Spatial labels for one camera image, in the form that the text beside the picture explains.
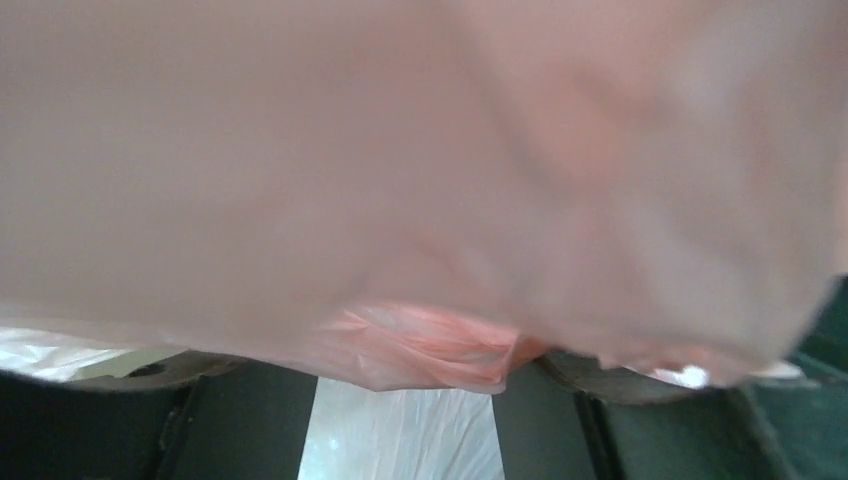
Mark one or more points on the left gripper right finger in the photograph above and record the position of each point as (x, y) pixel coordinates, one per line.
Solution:
(562, 417)

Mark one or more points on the pink plastic bag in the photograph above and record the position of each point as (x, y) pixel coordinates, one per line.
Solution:
(425, 195)

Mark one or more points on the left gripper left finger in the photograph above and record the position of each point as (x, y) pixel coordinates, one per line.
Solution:
(189, 416)

